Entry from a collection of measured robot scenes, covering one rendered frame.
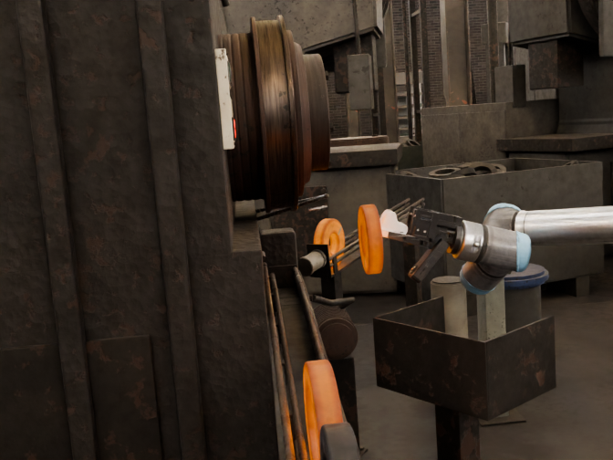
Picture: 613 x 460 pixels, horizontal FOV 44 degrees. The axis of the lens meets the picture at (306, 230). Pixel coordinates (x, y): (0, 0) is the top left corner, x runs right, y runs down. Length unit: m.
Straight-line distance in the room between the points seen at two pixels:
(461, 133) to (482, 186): 2.10
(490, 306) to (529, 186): 1.61
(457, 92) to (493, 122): 5.00
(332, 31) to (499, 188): 1.33
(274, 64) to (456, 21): 9.22
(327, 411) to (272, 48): 0.95
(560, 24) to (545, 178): 1.37
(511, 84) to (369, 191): 1.66
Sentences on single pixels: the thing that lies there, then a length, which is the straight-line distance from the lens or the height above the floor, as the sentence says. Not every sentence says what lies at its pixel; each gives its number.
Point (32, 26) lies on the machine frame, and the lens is 1.42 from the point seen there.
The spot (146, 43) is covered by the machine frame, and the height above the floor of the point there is 1.25.
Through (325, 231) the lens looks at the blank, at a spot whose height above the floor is 0.75.
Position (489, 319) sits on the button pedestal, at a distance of 2.73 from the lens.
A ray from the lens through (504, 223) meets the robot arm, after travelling 1.93.
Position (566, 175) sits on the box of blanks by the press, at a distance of 4.38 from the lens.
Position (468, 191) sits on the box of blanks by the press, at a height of 0.66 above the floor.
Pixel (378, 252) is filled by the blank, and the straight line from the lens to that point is 1.66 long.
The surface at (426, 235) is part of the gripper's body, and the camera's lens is 1.72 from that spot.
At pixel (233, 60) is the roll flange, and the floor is 1.24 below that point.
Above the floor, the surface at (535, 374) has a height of 0.63.
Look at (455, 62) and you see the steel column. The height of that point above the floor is 1.67.
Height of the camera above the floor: 1.11
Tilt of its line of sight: 9 degrees down
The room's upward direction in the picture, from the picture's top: 4 degrees counter-clockwise
